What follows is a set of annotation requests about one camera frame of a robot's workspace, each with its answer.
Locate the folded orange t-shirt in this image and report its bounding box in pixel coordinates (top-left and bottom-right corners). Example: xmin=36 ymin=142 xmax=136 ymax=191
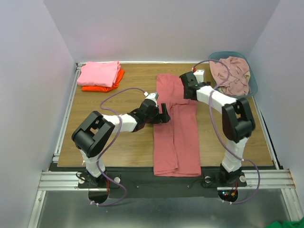
xmin=81 ymin=69 xmax=125 ymax=93

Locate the green cloth corner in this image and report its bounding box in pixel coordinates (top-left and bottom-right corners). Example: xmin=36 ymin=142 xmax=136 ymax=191
xmin=266 ymin=219 xmax=304 ymax=228

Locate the folded light pink t-shirt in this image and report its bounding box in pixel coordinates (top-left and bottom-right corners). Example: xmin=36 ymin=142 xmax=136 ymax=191
xmin=77 ymin=61 xmax=121 ymax=86

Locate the beige garment in bin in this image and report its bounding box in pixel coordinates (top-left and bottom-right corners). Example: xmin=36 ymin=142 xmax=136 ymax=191
xmin=243 ymin=71 xmax=251 ymax=83

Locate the dusty pink shirt in bin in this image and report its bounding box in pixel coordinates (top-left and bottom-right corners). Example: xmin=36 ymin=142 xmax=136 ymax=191
xmin=209 ymin=56 xmax=249 ymax=96

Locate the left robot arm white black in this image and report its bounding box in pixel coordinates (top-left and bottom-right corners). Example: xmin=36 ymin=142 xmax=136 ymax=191
xmin=71 ymin=98 xmax=171 ymax=187

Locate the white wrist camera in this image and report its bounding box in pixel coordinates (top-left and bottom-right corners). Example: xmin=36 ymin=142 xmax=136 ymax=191
xmin=192 ymin=68 xmax=205 ymax=83
xmin=143 ymin=92 xmax=159 ymax=103

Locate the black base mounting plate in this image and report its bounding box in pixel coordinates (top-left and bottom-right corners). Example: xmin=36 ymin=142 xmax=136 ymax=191
xmin=76 ymin=167 xmax=247 ymax=201

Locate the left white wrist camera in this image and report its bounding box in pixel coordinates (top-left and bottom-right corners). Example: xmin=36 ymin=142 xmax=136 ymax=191
xmin=143 ymin=92 xmax=159 ymax=103

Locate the teal plastic bin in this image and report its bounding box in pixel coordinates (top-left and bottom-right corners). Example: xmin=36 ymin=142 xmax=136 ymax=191
xmin=209 ymin=51 xmax=258 ymax=98

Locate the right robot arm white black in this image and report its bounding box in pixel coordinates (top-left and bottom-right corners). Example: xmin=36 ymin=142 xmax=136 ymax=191
xmin=180 ymin=72 xmax=256 ymax=187

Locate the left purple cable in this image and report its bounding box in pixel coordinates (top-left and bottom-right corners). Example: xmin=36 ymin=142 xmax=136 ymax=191
xmin=89 ymin=87 xmax=149 ymax=207

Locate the rose red t-shirt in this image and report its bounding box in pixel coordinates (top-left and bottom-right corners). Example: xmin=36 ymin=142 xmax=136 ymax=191
xmin=153 ymin=74 xmax=201 ymax=177

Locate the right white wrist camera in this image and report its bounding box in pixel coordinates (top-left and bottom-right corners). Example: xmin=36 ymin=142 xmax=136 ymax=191
xmin=192 ymin=68 xmax=205 ymax=83

